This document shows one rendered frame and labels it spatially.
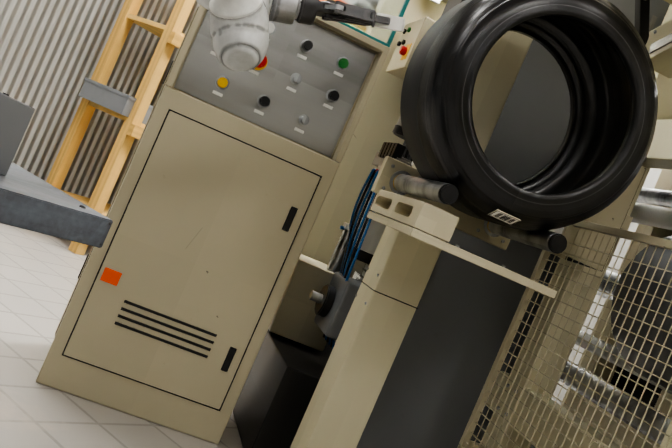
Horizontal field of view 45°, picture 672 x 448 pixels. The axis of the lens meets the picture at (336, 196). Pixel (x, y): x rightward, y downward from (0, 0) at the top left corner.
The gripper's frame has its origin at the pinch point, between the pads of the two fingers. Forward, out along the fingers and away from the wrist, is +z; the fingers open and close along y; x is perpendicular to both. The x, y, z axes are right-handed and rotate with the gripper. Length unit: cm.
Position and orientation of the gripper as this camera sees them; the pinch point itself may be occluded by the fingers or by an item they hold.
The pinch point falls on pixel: (388, 22)
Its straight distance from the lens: 182.4
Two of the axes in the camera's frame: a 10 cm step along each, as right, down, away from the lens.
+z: 9.6, 1.4, 2.3
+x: -1.6, 9.9, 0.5
